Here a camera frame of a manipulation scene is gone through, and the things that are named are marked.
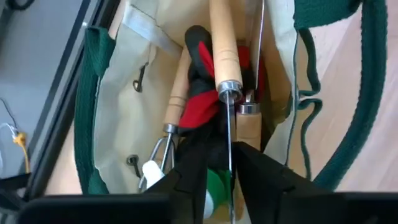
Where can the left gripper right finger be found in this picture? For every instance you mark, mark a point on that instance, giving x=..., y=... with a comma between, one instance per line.
x=264, y=180

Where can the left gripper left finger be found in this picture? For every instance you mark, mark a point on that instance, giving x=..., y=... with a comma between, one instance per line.
x=189, y=174

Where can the green spray bottle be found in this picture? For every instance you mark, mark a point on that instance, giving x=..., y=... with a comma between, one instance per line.
x=152, y=174

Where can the red black gardening glove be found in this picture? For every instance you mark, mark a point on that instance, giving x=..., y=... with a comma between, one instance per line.
x=199, y=109

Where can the beige green gardening bag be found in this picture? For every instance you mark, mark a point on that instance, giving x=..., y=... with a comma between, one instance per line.
x=124, y=109

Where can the black table frame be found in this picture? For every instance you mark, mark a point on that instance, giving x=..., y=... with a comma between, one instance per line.
x=63, y=124

